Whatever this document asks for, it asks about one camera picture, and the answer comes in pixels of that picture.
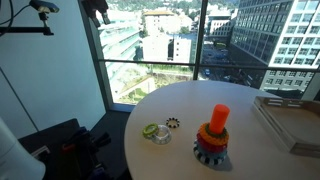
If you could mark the dark window railing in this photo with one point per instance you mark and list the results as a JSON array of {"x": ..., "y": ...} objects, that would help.
[{"x": 150, "y": 62}]

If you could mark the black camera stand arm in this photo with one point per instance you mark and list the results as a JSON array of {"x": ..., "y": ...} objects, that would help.
[{"x": 23, "y": 30}]

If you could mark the black blue bar clamp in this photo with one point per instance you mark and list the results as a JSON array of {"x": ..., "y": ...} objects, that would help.
[
  {"x": 83, "y": 140},
  {"x": 96, "y": 173}
]

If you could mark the orange stacking post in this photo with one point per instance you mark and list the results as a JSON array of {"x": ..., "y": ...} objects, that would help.
[{"x": 219, "y": 118}]

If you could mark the black camera on stand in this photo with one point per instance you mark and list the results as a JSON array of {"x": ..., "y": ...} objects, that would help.
[{"x": 43, "y": 6}]

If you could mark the black floor case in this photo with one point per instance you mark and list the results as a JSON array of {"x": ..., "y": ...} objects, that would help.
[{"x": 50, "y": 133}]

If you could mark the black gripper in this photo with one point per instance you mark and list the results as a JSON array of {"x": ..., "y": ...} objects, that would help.
[{"x": 95, "y": 6}]

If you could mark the thin window mullion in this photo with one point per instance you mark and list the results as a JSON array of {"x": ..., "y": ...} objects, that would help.
[{"x": 200, "y": 40}]

